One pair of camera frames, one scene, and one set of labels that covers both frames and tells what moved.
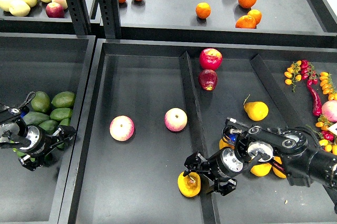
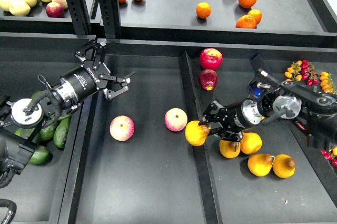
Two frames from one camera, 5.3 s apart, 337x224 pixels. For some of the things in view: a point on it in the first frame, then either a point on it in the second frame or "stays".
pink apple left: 121,128 stays
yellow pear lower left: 260,169 stays
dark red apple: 208,79 stays
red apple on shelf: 54,10 stays
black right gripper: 224,164 → 239,116
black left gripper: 40,143 → 85,80
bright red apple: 210,58 stays
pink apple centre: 175,119 stays
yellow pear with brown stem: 189,185 → 196,135
